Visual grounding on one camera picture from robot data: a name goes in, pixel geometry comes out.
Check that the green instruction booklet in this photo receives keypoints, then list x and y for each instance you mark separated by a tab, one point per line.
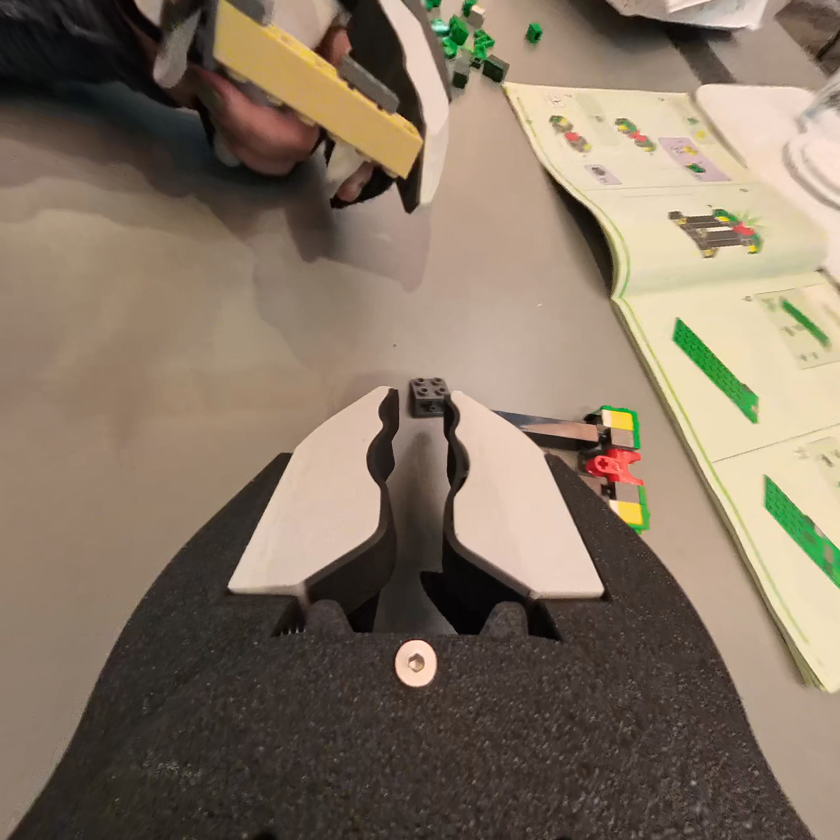
689	295

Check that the person's left forearm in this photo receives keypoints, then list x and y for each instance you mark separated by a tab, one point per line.
79	46

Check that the light grey toy brick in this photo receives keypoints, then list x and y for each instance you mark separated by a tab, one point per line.
367	84

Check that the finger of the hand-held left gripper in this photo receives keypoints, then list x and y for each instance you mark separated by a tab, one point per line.
305	16
436	111

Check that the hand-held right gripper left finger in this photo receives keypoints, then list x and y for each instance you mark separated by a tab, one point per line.
315	512

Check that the person's left hand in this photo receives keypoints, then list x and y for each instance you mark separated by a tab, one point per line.
262	141

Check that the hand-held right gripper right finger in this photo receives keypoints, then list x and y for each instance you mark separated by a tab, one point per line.
518	518

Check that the long yellow toy brick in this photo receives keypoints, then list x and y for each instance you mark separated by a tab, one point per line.
308	85

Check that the black green red brick assembly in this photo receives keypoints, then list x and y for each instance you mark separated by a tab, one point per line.
617	459

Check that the dark grey toy brick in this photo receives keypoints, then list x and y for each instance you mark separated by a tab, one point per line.
430	397

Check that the crumpled white paper bag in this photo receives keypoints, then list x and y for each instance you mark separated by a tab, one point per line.
689	10

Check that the pile of green toy bricks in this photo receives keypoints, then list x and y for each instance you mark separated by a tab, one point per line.
469	46

